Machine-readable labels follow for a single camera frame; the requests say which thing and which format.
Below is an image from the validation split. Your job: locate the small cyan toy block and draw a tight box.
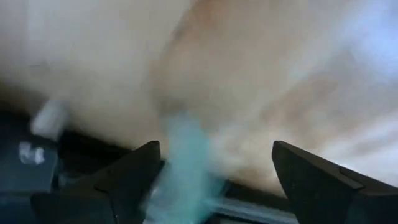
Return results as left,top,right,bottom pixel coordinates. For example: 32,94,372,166
144,113,229,224

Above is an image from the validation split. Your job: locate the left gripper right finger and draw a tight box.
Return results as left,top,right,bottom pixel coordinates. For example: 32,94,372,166
272,139,365,224

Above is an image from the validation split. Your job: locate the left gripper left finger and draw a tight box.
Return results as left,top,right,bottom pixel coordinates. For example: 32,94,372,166
92,139,164,224

